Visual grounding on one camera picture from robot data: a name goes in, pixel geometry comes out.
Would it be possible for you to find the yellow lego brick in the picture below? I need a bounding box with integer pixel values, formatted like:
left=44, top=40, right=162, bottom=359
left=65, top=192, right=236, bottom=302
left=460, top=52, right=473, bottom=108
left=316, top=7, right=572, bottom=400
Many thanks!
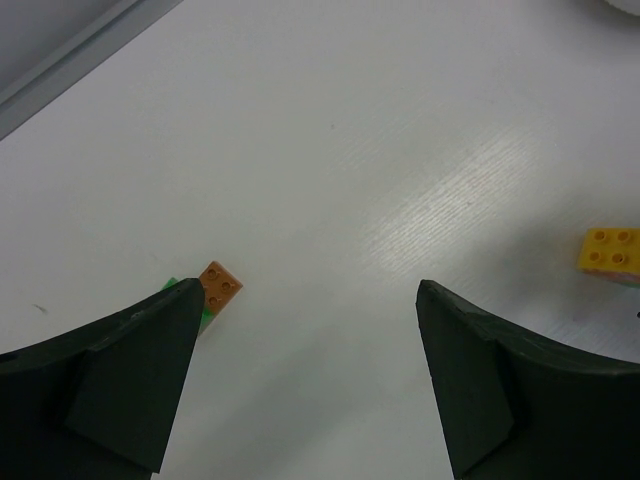
left=577, top=227, right=639, bottom=275

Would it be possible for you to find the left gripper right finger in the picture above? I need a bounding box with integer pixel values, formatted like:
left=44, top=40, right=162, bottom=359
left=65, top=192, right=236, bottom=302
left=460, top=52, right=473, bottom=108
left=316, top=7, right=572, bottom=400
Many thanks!
left=416, top=280, right=639, bottom=479

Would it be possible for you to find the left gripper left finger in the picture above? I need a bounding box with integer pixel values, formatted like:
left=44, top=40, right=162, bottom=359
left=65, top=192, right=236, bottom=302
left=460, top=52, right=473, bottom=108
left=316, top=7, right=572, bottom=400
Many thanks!
left=1, top=278, right=204, bottom=479

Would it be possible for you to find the brown lego tile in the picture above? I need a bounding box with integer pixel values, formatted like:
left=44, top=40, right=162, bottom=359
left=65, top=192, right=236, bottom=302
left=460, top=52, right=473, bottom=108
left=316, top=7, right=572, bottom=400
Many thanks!
left=199, top=261, right=243, bottom=315

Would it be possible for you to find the aluminium table edge rail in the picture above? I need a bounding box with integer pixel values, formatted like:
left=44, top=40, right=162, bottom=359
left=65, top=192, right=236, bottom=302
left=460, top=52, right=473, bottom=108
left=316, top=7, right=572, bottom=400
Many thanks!
left=1, top=0, right=178, bottom=138

